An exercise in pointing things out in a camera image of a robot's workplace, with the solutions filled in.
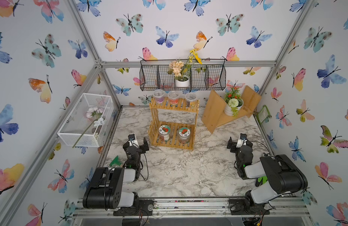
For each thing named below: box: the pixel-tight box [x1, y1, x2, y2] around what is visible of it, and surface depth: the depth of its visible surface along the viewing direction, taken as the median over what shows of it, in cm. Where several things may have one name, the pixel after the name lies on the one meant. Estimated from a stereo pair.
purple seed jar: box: [153, 88, 165, 105], surface depth 83 cm
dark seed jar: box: [185, 92, 198, 108], surface depth 81 cm
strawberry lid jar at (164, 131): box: [158, 124, 171, 142], surface depth 95 cm
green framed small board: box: [256, 104, 272, 124], surface depth 113 cm
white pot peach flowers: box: [167, 60, 192, 88], surface depth 88 cm
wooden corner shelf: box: [201, 85, 262, 134], surface depth 103 cm
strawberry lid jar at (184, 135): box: [177, 126, 191, 145], surface depth 94 cm
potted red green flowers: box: [223, 85, 244, 117], surface depth 97 cm
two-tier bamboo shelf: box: [148, 96, 200, 150], surface depth 96 cm
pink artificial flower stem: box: [72, 106, 104, 149], surface depth 75 cm
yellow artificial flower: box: [189, 48, 203, 65], surface depth 84 cm
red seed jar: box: [167, 90, 180, 106], surface depth 82 cm
